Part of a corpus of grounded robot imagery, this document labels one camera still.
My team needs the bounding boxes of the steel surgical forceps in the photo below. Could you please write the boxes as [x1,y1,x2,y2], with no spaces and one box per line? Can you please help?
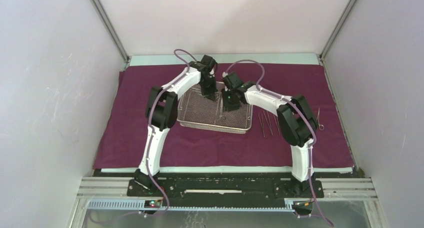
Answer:
[316,107,325,131]

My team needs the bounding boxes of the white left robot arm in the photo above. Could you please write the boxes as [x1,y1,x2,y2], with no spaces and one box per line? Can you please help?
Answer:
[134,55,218,196]

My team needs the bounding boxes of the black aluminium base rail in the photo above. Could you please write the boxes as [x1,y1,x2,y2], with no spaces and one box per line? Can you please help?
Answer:
[72,176,380,216]

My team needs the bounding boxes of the magenta surgical wrap cloth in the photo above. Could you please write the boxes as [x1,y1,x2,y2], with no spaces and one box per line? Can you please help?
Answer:
[93,63,354,169]

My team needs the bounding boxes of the metal mesh instrument tray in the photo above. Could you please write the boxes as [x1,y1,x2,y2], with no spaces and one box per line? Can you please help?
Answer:
[177,82,253,134]

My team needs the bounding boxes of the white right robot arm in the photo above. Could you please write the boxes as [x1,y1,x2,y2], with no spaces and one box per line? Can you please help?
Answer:
[221,72,318,197]

